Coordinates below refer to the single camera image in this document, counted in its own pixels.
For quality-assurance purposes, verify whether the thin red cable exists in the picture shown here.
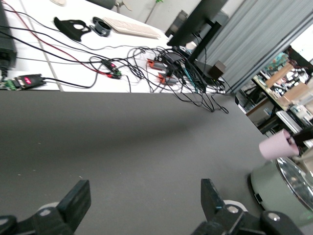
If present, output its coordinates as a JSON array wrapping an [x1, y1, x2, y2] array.
[[2, 0, 115, 78]]

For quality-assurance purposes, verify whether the teal cable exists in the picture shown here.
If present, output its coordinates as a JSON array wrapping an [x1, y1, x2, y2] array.
[[182, 68, 197, 87]]

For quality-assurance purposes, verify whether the thin black loose cable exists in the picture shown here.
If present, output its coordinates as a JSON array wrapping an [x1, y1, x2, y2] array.
[[127, 46, 230, 115]]

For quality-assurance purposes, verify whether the black monitor with stand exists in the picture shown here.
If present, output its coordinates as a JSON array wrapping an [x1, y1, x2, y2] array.
[[167, 0, 230, 83]]

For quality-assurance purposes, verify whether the cluttered storage shelf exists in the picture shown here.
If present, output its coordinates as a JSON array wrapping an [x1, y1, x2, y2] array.
[[234, 45, 313, 138]]

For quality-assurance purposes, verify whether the grey curtain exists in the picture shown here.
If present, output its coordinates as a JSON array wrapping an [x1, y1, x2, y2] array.
[[195, 0, 313, 94]]

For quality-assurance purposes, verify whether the white paper cup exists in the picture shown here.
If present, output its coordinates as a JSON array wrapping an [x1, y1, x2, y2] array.
[[185, 41, 198, 54]]

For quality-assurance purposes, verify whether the beige computer keyboard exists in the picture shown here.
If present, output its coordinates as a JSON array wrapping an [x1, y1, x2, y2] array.
[[102, 16, 162, 40]]

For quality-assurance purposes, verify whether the black adapter pink label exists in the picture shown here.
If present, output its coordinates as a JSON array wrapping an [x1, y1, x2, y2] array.
[[14, 73, 47, 88]]

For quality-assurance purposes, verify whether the black adapter cable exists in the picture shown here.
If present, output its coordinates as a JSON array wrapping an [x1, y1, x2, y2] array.
[[45, 70, 100, 89]]

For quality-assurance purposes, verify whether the green terminal block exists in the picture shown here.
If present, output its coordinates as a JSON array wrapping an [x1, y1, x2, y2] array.
[[0, 77, 16, 91]]

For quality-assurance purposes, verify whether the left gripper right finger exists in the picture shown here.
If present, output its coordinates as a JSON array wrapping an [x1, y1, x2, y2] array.
[[192, 178, 304, 235]]

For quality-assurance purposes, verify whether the small circuit board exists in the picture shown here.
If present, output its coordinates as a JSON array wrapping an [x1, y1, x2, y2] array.
[[100, 59, 123, 79]]

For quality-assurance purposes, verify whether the large glass pot lid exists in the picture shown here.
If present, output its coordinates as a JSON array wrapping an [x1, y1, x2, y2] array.
[[275, 156, 313, 213]]

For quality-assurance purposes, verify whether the black box device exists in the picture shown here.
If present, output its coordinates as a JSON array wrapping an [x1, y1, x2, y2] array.
[[0, 0, 18, 76]]

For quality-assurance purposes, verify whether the pink cup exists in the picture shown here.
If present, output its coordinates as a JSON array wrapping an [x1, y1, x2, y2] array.
[[258, 129, 300, 161]]

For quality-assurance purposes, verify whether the dark grey table mat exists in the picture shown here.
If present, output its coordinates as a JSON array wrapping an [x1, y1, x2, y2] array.
[[0, 90, 313, 235]]

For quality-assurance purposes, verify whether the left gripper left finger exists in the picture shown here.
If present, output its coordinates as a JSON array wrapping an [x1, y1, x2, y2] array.
[[0, 180, 91, 235]]

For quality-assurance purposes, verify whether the black cable hub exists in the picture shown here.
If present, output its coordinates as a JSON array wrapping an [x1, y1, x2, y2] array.
[[160, 52, 186, 65]]

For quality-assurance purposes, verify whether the brown cube box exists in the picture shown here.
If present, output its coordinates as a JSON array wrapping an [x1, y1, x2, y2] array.
[[208, 60, 227, 79]]

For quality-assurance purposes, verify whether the orange grey connector device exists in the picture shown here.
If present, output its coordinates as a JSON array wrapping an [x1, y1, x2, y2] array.
[[157, 72, 180, 86], [146, 58, 169, 71]]

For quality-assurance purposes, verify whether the pale green cooking pot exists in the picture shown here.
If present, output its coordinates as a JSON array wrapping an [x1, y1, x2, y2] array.
[[248, 149, 313, 227]]

